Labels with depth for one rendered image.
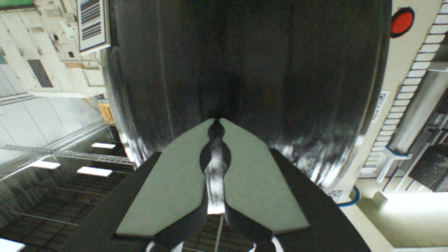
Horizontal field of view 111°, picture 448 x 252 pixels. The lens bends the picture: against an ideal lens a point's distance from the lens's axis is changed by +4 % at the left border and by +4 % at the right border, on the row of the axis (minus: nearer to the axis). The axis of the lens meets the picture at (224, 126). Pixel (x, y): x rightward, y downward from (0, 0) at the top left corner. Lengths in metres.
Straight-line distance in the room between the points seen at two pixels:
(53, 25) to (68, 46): 0.42
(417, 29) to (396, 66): 0.06
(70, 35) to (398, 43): 4.77
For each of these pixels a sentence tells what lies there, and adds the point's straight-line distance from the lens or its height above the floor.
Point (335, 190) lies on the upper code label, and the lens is 0.60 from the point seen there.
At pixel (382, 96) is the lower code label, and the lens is 0.49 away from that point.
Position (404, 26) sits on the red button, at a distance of 0.46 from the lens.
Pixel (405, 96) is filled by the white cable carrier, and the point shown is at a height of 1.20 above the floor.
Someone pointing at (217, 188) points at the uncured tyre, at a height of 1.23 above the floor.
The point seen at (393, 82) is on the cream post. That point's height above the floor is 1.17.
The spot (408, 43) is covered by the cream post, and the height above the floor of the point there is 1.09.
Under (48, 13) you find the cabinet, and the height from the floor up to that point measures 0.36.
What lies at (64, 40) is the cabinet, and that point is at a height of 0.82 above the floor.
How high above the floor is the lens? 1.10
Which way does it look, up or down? 26 degrees up
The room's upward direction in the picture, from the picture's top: 179 degrees clockwise
